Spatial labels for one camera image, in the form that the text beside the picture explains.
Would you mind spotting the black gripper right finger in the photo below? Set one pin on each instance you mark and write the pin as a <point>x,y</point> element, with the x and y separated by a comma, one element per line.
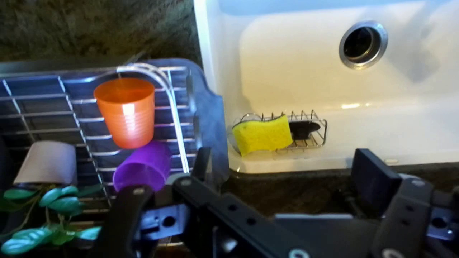
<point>402,215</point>

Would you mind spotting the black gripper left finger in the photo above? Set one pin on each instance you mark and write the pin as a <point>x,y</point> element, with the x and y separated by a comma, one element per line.
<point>238,220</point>

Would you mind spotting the yellow sponge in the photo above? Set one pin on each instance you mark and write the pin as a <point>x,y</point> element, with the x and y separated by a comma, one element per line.
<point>263,136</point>

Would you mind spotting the purple plastic cup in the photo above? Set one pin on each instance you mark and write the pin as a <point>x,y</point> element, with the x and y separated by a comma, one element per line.
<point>144,169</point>

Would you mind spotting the black scrubber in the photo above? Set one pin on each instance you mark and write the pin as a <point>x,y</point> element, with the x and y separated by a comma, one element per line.
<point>303,129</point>

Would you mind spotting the orange plastic cup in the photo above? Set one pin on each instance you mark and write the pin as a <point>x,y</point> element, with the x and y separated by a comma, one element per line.
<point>126,115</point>

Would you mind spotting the white kitchen sink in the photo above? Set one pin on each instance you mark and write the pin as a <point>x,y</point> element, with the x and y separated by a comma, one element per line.
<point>296,72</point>

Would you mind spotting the metal sink drain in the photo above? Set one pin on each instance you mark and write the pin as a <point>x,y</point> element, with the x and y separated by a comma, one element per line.
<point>363,43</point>

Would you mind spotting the green leafy plant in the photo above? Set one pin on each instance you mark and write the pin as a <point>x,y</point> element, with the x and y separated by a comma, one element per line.
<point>59,201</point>

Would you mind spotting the white plant pot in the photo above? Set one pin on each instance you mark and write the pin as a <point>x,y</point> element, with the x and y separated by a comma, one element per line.
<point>48,162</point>

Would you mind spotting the stainless steel dish rack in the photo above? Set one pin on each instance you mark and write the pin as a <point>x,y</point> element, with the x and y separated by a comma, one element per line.
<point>48,102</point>

